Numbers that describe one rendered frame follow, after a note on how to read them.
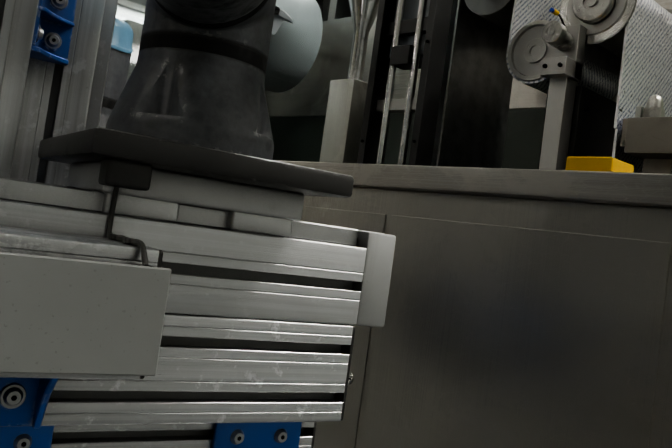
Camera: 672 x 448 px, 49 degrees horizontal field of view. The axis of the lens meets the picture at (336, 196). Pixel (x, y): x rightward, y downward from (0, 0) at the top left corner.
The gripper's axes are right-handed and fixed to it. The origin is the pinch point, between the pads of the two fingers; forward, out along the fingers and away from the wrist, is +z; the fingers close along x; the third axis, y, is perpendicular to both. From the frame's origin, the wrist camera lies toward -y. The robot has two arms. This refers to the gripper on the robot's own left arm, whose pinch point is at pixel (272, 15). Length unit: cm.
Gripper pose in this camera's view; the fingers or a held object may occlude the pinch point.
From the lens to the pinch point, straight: 171.6
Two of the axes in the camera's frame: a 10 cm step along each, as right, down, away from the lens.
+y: -2.5, 9.7, 0.2
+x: 8.1, 2.2, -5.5
